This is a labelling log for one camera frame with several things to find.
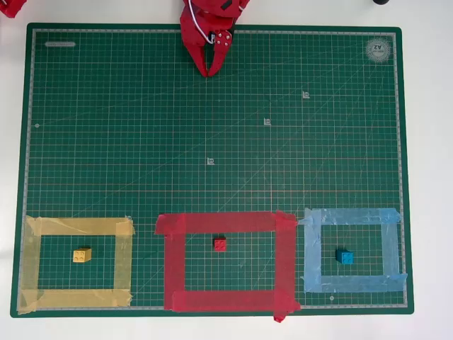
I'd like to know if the red leader robot arm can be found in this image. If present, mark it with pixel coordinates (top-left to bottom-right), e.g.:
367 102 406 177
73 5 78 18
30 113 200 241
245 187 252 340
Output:
0 0 28 18

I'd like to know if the red tape square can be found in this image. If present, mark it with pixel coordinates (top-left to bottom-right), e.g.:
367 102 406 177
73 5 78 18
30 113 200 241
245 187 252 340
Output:
154 210 302 323

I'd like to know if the yellow tape square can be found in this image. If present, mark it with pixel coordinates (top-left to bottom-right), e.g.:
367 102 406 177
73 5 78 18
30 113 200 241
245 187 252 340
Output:
17 215 136 315

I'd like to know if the blue tape square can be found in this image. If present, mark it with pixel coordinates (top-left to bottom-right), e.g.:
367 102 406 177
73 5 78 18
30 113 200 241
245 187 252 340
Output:
299 207 408 293

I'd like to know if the yellow toy brick cube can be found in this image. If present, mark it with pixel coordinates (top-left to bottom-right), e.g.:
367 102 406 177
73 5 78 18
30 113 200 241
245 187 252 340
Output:
72 247 93 264

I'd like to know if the blue toy brick cube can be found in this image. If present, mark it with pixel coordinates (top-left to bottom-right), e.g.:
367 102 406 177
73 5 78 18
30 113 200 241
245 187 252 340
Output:
335 249 355 266

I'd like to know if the green cutting mat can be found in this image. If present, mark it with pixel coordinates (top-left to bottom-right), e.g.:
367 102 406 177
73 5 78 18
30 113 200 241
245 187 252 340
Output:
9 23 415 319

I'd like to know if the white servo cable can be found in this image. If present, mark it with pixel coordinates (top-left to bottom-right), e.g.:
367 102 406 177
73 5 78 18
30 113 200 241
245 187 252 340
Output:
188 0 217 45

